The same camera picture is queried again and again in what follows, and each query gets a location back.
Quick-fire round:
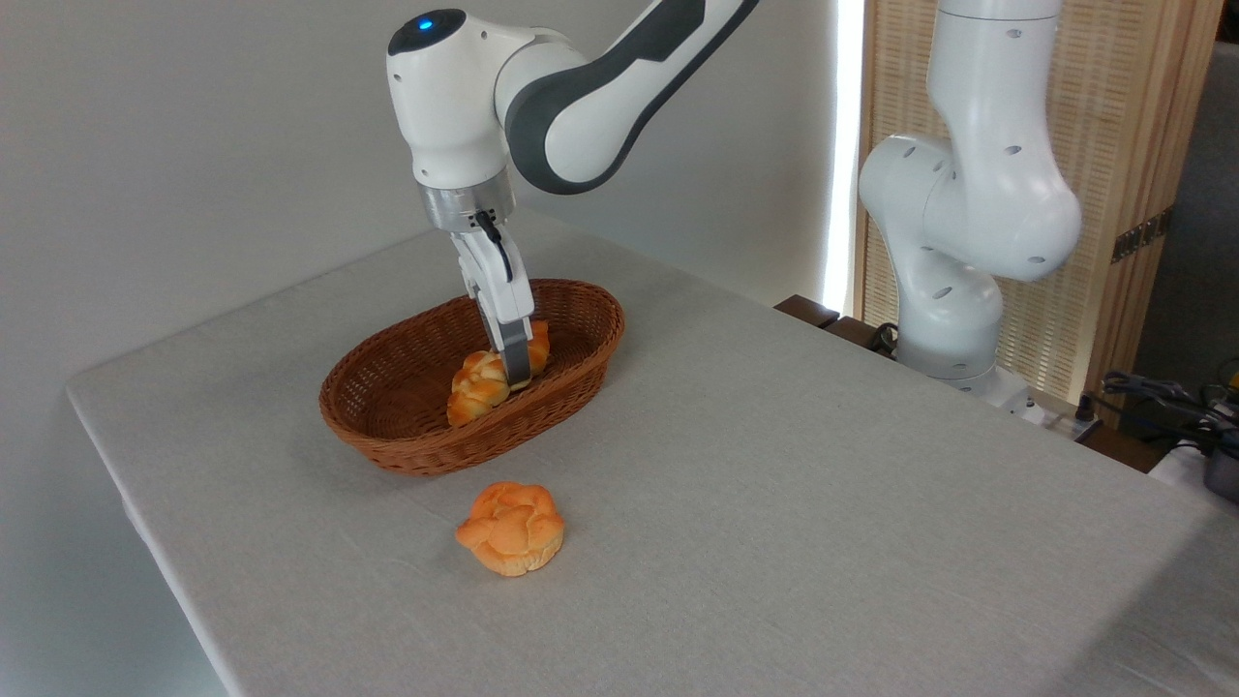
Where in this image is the black cable bundle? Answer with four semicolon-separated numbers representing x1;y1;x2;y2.
1102;371;1239;456

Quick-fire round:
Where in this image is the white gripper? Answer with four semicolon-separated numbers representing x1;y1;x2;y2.
450;228;535;388

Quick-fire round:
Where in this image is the wooden slatted folding screen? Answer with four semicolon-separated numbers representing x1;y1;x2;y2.
857;0;1225;408

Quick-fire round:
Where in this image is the grey tablecloth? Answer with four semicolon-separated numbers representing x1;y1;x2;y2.
66;211;1239;697

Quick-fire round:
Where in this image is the dark wooden furniture edge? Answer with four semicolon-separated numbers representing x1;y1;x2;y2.
774;294;901;361

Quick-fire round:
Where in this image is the dark metal screen hinge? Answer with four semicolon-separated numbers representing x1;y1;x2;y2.
1111;208;1174;264

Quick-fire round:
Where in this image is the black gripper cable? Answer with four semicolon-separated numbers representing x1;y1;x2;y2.
473;211;515;283

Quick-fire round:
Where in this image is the brown wicker oval basket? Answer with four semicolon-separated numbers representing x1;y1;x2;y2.
319;279;625;477

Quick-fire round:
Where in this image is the long braided bread loaf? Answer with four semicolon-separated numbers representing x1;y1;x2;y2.
446;319;551;428

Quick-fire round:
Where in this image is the round knotted bread roll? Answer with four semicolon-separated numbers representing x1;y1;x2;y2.
455;481;565;578

